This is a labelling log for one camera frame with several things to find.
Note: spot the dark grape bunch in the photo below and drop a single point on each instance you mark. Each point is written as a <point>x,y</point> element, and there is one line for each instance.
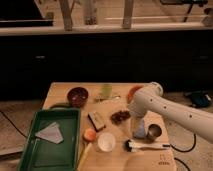
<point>120,116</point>

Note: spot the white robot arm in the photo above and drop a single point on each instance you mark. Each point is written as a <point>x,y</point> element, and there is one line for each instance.
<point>149,98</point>

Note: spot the orange bowl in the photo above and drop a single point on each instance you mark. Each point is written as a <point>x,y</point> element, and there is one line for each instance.
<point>132,92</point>

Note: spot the purple bowl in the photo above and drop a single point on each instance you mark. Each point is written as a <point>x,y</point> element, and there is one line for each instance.
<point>77,97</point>

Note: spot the green leafy vegetable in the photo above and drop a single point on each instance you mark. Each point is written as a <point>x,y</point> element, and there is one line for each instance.
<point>106,90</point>

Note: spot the brown rectangular block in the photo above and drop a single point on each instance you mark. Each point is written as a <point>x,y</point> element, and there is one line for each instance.
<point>97,121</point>

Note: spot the orange round fruit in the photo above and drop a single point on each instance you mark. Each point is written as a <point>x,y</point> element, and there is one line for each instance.
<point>89,135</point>

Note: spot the white cup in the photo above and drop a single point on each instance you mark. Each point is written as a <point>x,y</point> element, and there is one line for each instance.
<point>106,142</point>

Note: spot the blue sponge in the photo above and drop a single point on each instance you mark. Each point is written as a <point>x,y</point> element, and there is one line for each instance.
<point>139,131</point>

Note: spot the small metal cup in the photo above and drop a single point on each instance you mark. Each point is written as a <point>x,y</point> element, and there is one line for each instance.
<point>154,131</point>

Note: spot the yellow banana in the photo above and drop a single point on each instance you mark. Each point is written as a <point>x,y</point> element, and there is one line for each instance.
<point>83,156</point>

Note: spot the grey folded cloth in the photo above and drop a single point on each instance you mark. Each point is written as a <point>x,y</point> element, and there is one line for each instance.
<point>51,133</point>

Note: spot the green plastic tray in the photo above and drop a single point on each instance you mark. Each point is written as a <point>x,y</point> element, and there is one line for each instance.
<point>42,155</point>

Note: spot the white handled brush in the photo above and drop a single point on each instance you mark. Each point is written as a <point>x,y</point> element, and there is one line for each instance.
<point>133,146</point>

